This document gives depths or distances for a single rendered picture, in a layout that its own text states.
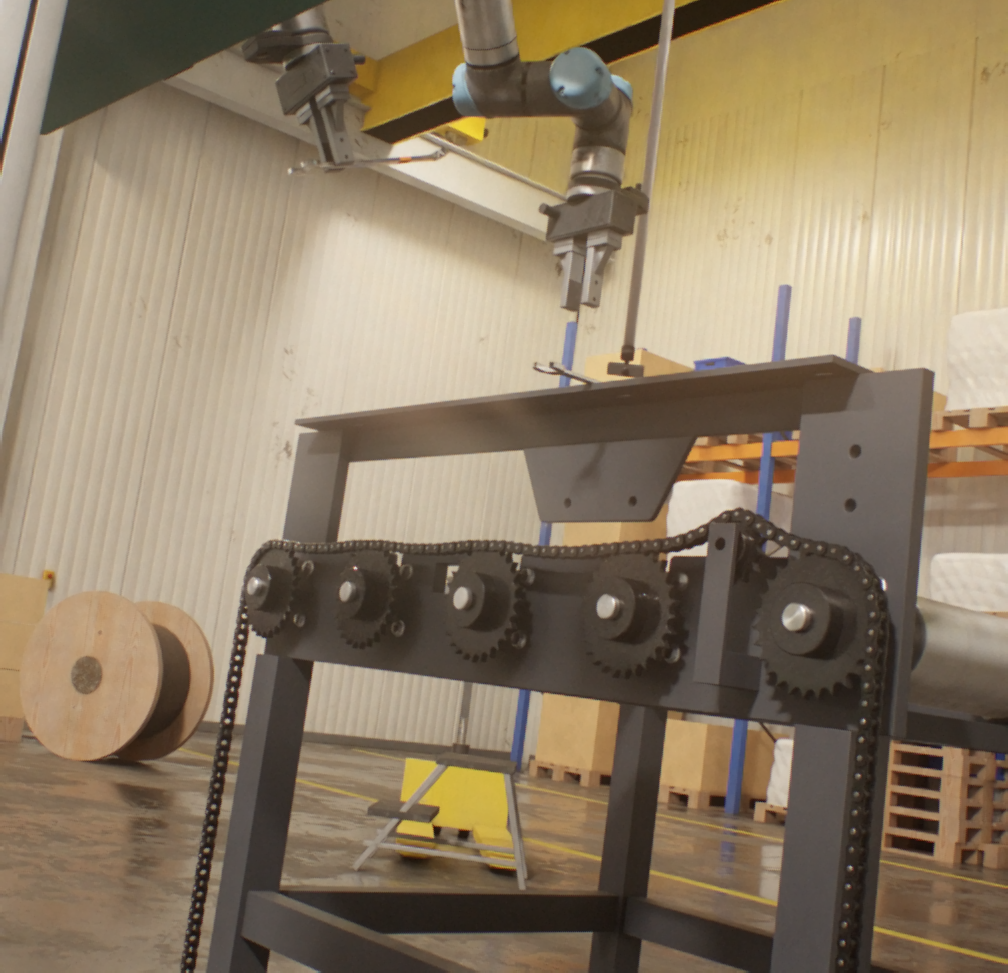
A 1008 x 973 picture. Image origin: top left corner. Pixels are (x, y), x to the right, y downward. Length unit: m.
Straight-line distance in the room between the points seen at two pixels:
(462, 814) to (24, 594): 3.67
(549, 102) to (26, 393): 10.72
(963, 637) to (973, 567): 8.73
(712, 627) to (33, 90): 0.94
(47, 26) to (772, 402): 0.98
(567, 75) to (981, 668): 0.92
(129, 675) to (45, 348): 4.81
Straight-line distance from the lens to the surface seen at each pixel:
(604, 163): 1.94
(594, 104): 1.88
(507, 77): 1.91
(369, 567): 2.23
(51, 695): 8.69
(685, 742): 11.94
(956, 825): 9.99
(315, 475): 2.51
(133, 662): 8.35
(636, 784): 3.07
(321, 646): 2.40
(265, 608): 2.46
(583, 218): 1.92
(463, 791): 6.90
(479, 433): 2.19
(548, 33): 11.90
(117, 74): 1.60
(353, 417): 2.35
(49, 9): 1.32
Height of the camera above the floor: 0.73
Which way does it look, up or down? 10 degrees up
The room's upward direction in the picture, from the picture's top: 8 degrees clockwise
